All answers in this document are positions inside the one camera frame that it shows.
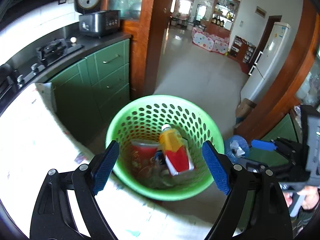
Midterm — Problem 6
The red snack cup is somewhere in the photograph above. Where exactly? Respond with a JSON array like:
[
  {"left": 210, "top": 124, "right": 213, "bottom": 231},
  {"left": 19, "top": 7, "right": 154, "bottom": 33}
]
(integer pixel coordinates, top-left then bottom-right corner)
[{"left": 131, "top": 140, "right": 159, "bottom": 178}]

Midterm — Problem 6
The white refrigerator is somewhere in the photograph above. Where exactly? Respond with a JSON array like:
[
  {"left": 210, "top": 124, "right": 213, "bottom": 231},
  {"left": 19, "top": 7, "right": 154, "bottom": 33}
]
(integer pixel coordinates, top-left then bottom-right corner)
[{"left": 240, "top": 22, "right": 292, "bottom": 105}]

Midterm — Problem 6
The black gas stove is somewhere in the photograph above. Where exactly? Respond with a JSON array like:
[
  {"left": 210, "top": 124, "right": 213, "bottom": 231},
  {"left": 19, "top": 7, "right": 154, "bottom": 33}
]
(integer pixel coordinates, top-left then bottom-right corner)
[{"left": 0, "top": 38, "right": 85, "bottom": 100}]

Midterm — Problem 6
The wooden display cabinet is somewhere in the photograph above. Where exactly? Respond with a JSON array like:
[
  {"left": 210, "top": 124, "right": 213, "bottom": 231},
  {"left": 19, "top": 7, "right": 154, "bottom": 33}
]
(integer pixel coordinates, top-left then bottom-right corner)
[{"left": 211, "top": 0, "right": 240, "bottom": 30}]

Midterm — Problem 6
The blue bin with bag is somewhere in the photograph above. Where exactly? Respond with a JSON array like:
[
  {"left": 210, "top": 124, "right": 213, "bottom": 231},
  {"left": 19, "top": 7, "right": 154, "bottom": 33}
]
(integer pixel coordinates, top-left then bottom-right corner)
[{"left": 224, "top": 135, "right": 250, "bottom": 165}]

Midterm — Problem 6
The orange drink bottle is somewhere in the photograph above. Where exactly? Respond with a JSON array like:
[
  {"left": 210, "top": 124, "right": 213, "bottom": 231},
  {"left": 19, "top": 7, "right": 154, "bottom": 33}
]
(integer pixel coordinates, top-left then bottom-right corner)
[{"left": 159, "top": 124, "right": 195, "bottom": 177}]

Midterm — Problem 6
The dark wooden door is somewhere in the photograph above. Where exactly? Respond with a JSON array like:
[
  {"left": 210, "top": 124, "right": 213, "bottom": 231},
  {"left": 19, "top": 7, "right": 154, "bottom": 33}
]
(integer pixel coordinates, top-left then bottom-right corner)
[{"left": 257, "top": 16, "right": 282, "bottom": 55}]

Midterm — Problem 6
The low brown shelf rack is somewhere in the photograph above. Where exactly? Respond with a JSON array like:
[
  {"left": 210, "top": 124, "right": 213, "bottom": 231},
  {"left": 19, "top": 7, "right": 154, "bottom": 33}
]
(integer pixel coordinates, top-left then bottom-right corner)
[{"left": 229, "top": 36, "right": 257, "bottom": 74}]

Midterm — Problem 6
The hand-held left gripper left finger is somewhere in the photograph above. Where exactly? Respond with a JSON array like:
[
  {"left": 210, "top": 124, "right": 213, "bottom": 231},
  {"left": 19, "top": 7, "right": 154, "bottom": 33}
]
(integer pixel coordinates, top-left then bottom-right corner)
[{"left": 29, "top": 140, "right": 120, "bottom": 240}]

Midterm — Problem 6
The wooden door frame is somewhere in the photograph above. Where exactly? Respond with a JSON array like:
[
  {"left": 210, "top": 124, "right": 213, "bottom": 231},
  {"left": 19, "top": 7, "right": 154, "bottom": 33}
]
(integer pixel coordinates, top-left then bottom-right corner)
[{"left": 234, "top": 0, "right": 320, "bottom": 143}]

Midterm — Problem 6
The black rice cooker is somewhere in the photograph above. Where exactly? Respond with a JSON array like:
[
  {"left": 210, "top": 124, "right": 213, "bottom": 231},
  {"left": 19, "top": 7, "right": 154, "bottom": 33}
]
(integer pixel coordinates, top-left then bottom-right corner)
[{"left": 74, "top": 0, "right": 121, "bottom": 38}]

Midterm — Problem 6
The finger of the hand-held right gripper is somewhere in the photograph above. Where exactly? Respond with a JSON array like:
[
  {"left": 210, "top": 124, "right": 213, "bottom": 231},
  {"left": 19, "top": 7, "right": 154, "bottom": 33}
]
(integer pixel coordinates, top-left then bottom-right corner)
[
  {"left": 251, "top": 137, "right": 304, "bottom": 156},
  {"left": 246, "top": 160, "right": 307, "bottom": 183}
]

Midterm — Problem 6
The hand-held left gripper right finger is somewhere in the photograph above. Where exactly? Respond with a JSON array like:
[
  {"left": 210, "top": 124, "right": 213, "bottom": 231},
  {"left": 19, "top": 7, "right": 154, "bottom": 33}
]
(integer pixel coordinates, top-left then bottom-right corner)
[{"left": 202, "top": 140, "right": 293, "bottom": 240}]

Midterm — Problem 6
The pink dotted play tent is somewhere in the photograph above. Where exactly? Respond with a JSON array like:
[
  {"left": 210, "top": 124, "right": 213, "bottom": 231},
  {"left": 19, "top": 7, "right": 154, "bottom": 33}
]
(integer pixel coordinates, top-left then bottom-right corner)
[{"left": 192, "top": 29, "right": 230, "bottom": 54}]

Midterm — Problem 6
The green kitchen cabinet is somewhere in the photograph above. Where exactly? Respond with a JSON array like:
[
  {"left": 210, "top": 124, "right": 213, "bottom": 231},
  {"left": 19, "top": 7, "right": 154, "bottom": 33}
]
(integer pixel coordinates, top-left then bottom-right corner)
[{"left": 47, "top": 38, "right": 130, "bottom": 145}]

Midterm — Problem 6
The cardboard box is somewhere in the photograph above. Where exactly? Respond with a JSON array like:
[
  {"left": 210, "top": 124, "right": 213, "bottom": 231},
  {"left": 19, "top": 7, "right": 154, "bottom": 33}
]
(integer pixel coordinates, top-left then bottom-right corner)
[{"left": 235, "top": 98, "right": 257, "bottom": 127}]

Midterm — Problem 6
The person's right hand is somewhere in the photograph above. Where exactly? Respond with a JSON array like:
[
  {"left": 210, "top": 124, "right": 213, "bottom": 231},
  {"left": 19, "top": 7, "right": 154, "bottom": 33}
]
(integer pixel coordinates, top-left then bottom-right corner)
[{"left": 284, "top": 186, "right": 320, "bottom": 212}]

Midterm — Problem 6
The wooden framed glass door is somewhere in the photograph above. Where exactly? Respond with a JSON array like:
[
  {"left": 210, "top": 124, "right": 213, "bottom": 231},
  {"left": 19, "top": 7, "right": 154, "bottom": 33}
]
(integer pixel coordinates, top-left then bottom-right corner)
[{"left": 101, "top": 0, "right": 175, "bottom": 100}]

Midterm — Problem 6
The person's right forearm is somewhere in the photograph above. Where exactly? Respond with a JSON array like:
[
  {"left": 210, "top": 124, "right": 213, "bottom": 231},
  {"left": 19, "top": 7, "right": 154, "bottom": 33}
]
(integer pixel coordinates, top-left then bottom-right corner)
[{"left": 291, "top": 205, "right": 320, "bottom": 238}]

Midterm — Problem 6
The green plastic basket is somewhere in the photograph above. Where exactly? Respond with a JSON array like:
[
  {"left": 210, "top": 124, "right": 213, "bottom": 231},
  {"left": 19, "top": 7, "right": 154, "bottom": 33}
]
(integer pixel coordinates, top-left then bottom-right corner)
[{"left": 105, "top": 95, "right": 225, "bottom": 201}]

